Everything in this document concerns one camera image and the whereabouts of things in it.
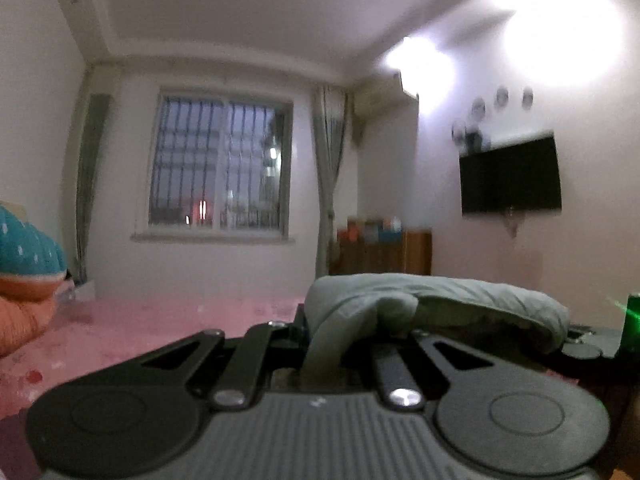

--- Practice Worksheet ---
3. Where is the wall air conditioner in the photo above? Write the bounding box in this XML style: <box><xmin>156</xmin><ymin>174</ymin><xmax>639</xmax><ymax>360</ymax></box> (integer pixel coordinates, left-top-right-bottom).
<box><xmin>351</xmin><ymin>72</ymin><xmax>420</xmax><ymax>128</ymax></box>

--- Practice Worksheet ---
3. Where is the wall-mounted television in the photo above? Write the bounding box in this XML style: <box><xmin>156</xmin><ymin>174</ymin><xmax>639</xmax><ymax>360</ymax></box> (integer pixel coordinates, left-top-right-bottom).
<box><xmin>458</xmin><ymin>134</ymin><xmax>563</xmax><ymax>217</ymax></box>

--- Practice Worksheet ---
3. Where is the green curtain by pillows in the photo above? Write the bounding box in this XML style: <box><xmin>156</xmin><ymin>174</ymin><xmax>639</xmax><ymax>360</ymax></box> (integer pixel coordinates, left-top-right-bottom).
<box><xmin>74</xmin><ymin>91</ymin><xmax>112</xmax><ymax>283</ymax></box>

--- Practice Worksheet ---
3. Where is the wooden cabinet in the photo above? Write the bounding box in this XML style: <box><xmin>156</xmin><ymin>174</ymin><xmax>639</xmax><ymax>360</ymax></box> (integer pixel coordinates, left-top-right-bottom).
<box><xmin>337</xmin><ymin>230</ymin><xmax>433</xmax><ymax>277</ymax></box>

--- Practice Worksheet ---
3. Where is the green curtain by air conditioner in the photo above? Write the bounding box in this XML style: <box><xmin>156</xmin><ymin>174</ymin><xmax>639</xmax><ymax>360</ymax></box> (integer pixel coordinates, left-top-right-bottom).
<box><xmin>311</xmin><ymin>85</ymin><xmax>350</xmax><ymax>277</ymax></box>

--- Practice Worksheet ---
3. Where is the light green padded jacket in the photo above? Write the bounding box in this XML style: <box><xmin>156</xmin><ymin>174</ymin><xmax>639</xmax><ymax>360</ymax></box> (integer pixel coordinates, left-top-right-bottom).
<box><xmin>300</xmin><ymin>273</ymin><xmax>571</xmax><ymax>386</ymax></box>

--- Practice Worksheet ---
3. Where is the pink heart-print blanket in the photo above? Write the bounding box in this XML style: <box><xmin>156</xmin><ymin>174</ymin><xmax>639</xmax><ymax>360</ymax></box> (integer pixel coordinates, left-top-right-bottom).
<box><xmin>0</xmin><ymin>280</ymin><xmax>313</xmax><ymax>480</ymax></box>

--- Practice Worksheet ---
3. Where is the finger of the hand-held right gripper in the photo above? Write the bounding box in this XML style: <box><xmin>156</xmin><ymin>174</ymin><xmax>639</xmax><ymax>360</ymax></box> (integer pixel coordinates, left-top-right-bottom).
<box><xmin>561</xmin><ymin>325</ymin><xmax>621</xmax><ymax>361</ymax></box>

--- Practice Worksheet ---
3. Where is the teal dotted pillow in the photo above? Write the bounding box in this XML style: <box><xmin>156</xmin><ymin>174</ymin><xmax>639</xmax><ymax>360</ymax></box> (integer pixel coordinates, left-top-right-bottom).
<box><xmin>0</xmin><ymin>201</ymin><xmax>70</xmax><ymax>302</ymax></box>

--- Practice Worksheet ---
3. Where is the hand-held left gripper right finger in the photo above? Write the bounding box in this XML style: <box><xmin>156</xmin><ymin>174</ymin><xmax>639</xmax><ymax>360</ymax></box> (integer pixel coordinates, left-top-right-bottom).
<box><xmin>369</xmin><ymin>329</ymin><xmax>503</xmax><ymax>408</ymax></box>

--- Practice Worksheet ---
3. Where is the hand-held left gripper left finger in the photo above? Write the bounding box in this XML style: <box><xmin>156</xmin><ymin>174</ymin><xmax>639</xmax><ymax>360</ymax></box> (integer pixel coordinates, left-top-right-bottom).
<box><xmin>132</xmin><ymin>305</ymin><xmax>311</xmax><ymax>407</ymax></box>

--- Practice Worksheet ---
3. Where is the orange pillow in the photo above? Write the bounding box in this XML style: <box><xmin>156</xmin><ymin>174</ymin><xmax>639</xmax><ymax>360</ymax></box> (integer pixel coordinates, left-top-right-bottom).
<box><xmin>0</xmin><ymin>294</ymin><xmax>57</xmax><ymax>358</ymax></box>

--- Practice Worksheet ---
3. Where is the barred window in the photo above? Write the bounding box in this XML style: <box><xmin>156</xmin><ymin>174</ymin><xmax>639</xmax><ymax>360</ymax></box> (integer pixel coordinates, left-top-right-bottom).
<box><xmin>131</xmin><ymin>89</ymin><xmax>297</xmax><ymax>245</ymax></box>

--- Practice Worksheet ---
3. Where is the row of boxes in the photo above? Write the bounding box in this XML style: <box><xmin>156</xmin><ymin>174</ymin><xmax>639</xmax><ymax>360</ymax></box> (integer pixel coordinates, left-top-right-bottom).
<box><xmin>346</xmin><ymin>215</ymin><xmax>404</xmax><ymax>246</ymax></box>

